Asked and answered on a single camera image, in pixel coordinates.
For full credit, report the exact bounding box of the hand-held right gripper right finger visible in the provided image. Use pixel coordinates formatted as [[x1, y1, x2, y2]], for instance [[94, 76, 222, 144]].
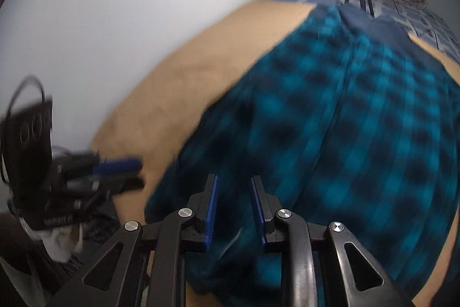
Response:
[[250, 175, 414, 307]]

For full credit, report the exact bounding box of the blue checked bedsheet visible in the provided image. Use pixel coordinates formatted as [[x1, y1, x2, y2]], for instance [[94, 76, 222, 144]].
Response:
[[273, 0, 460, 61]]

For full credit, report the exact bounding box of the person's left hand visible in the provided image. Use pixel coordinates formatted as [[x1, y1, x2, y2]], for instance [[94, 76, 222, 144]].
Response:
[[38, 221, 87, 262]]

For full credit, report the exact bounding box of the blue plaid fleece jacket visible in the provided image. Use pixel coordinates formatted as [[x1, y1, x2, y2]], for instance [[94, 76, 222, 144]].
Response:
[[144, 3, 460, 307]]

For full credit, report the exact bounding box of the tan blanket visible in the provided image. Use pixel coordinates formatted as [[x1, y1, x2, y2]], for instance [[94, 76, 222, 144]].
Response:
[[90, 0, 460, 307]]

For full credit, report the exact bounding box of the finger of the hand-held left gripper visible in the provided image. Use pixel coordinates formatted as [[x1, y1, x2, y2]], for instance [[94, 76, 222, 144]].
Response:
[[102, 177, 145, 193], [97, 158, 142, 175]]

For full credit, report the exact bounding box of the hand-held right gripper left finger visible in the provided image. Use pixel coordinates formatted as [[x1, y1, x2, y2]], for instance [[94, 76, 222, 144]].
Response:
[[47, 175, 219, 307]]

